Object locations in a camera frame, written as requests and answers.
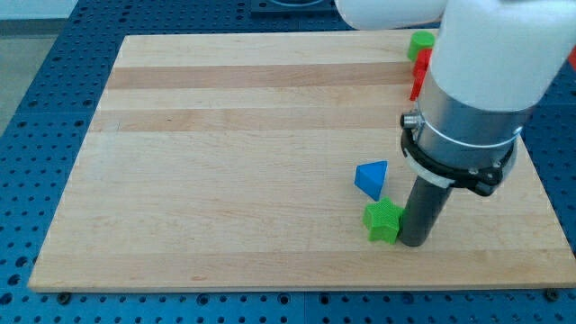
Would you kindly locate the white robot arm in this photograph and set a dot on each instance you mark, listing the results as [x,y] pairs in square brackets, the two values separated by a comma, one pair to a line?
[491,64]

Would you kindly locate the wooden board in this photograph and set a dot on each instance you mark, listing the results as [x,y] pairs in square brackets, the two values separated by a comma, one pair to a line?
[226,163]

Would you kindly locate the red block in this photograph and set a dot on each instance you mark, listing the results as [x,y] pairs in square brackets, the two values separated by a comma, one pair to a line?
[419,72]

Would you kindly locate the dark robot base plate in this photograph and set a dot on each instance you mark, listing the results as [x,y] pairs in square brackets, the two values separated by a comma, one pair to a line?
[269,8]

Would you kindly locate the green star block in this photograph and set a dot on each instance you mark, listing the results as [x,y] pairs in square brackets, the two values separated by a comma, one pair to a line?
[383,220]

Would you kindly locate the blue triangular block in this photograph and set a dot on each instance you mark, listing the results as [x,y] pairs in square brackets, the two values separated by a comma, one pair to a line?
[370,178]

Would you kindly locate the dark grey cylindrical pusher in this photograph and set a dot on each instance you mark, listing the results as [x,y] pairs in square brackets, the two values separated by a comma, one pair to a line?
[426,201]

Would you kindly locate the green cylinder block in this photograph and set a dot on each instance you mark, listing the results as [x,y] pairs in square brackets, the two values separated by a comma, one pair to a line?
[420,40]

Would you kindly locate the silver cylindrical wrist flange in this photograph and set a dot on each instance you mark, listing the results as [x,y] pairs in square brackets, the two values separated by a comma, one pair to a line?
[451,144]

